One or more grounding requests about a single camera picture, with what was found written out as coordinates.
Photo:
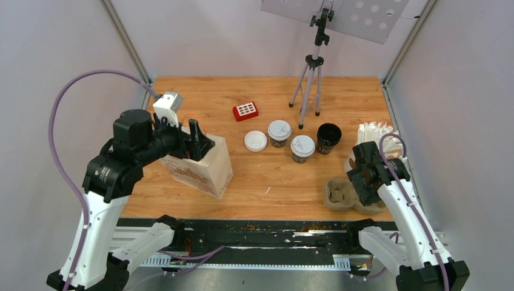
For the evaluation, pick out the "white plastic cup lid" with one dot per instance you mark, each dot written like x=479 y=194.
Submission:
x=279 y=130

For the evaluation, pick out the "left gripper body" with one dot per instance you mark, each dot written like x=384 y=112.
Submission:
x=180 y=145

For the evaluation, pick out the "paper cup of straws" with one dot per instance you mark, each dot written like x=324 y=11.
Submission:
x=374 y=131

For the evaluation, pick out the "tripod stand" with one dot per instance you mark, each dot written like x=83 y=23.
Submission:
x=313 y=64

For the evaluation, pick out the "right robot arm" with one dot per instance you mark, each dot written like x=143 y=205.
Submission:
x=421 y=262

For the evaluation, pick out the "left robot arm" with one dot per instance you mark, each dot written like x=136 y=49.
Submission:
x=139 y=139

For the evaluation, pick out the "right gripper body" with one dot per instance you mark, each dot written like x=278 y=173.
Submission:
x=364 y=191

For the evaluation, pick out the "red white block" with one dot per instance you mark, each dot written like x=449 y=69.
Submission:
x=245 y=111

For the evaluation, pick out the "brown paper bag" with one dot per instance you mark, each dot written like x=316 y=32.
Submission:
x=210 y=175

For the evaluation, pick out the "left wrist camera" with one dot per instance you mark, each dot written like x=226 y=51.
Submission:
x=166 y=108

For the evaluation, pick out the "brown coffee cup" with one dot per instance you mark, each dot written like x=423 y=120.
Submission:
x=300 y=159
x=278 y=143

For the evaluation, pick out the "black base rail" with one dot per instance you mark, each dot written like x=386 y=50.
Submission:
x=271 y=244

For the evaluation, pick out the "cardboard cup carrier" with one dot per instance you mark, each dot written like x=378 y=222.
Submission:
x=340 y=195

